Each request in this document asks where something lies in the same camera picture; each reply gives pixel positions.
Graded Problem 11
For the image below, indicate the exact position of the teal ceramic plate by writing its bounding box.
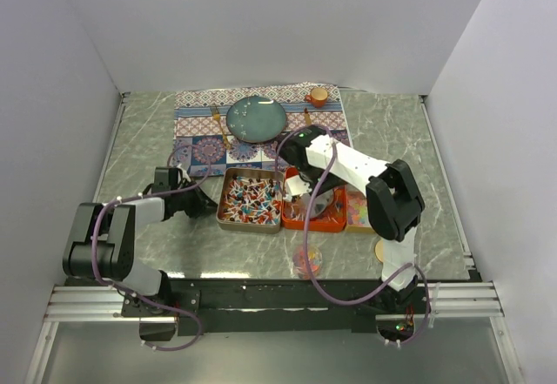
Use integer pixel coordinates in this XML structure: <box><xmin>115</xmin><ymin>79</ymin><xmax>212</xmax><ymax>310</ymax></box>
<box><xmin>225</xmin><ymin>96</ymin><xmax>287</xmax><ymax>144</ymax></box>

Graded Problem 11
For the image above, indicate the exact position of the gold fork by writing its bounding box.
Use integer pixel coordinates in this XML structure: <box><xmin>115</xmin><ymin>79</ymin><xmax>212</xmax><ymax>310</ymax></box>
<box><xmin>210</xmin><ymin>106</ymin><xmax>232</xmax><ymax>150</ymax></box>

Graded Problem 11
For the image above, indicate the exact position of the patterned cloth placemat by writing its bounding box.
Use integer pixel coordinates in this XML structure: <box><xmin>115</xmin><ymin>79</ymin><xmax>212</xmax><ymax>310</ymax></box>
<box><xmin>169</xmin><ymin>82</ymin><xmax>352</xmax><ymax>177</ymax></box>

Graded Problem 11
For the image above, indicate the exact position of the orange coffee cup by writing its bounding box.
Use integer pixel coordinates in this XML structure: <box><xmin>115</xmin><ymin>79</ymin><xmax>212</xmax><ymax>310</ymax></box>
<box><xmin>305</xmin><ymin>87</ymin><xmax>329</xmax><ymax>108</ymax></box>

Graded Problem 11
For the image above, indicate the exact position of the orange tray of candies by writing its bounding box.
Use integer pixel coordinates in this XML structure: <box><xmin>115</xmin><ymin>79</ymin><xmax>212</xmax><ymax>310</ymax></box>
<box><xmin>281</xmin><ymin>186</ymin><xmax>346</xmax><ymax>233</ymax></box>

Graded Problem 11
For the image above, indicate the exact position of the gold knife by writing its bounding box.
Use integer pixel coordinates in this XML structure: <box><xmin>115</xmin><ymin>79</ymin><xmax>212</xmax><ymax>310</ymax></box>
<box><xmin>304</xmin><ymin>108</ymin><xmax>312</xmax><ymax>125</ymax></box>

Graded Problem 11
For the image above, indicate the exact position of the gold round jar lid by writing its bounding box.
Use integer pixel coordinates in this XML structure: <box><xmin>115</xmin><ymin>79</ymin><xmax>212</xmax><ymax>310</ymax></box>
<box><xmin>374</xmin><ymin>239</ymin><xmax>384</xmax><ymax>263</ymax></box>

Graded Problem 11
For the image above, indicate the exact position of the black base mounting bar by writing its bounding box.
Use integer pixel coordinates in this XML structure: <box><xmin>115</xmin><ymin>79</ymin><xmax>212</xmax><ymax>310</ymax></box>
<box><xmin>121</xmin><ymin>279</ymin><xmax>427</xmax><ymax>340</ymax></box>

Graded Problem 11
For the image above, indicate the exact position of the aluminium frame rail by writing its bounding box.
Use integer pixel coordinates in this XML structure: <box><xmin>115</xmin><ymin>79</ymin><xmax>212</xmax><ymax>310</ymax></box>
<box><xmin>44</xmin><ymin>286</ymin><xmax>175</xmax><ymax>323</ymax></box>

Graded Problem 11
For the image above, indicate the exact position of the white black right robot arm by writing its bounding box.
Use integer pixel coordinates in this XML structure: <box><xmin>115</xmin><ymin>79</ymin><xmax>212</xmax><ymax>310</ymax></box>
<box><xmin>276</xmin><ymin>125</ymin><xmax>427</xmax><ymax>313</ymax></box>

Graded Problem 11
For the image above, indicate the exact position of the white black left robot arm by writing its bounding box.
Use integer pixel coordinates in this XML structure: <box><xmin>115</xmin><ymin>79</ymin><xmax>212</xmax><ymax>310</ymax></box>
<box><xmin>62</xmin><ymin>166</ymin><xmax>217</xmax><ymax>316</ymax></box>

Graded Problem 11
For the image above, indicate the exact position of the clear plastic jar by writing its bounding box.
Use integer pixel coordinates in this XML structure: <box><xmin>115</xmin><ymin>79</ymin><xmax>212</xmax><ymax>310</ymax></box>
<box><xmin>292</xmin><ymin>246</ymin><xmax>323</xmax><ymax>280</ymax></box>

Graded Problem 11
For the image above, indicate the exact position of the brown tin of lollipops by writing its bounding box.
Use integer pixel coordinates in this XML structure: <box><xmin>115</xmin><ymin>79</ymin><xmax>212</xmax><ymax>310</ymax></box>
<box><xmin>216</xmin><ymin>167</ymin><xmax>284</xmax><ymax>234</ymax></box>

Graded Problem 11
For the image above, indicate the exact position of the silver metal scoop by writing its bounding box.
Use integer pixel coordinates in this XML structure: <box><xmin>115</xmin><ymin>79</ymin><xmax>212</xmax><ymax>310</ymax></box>
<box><xmin>311</xmin><ymin>189</ymin><xmax>334</xmax><ymax>219</ymax></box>

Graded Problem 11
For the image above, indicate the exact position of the gold tin of star candies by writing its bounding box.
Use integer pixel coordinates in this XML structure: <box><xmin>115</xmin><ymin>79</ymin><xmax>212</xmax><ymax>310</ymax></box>
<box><xmin>345</xmin><ymin>189</ymin><xmax>375</xmax><ymax>233</ymax></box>

